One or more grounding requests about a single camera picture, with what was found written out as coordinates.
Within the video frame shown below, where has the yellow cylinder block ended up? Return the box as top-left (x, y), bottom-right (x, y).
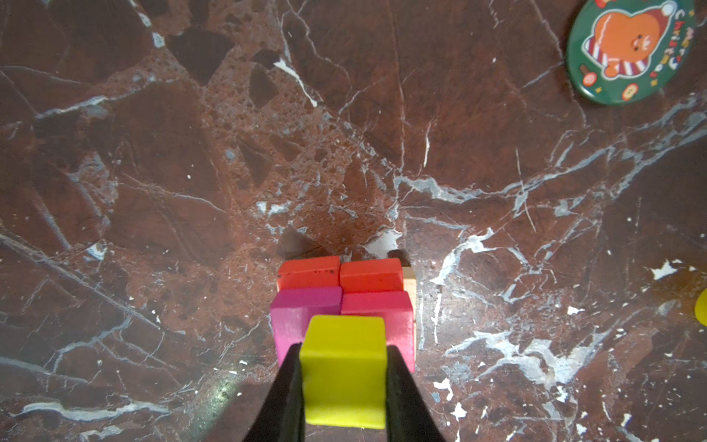
top-left (694, 289), bottom-right (707, 327)

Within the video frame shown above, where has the red block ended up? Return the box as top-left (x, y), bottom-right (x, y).
top-left (276, 256), bottom-right (341, 291)
top-left (339, 258), bottom-right (403, 294)

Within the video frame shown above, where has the pink small block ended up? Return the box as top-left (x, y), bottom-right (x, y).
top-left (341, 291), bottom-right (416, 373)

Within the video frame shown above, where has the natural long wood block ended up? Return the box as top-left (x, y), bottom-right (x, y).
top-left (402, 266), bottom-right (418, 331)

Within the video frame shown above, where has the green round cartoon badge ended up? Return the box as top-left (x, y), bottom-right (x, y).
top-left (565, 0), bottom-right (696, 106)

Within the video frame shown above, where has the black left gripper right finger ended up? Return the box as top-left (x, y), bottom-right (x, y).
top-left (386, 345), bottom-right (445, 442)

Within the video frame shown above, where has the magenta cube block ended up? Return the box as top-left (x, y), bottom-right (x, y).
top-left (270, 287), bottom-right (342, 366)

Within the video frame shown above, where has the yellow cube block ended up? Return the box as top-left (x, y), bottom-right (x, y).
top-left (299, 315), bottom-right (388, 430)

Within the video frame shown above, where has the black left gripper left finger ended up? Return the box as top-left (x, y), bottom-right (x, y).
top-left (243, 344), bottom-right (306, 442)

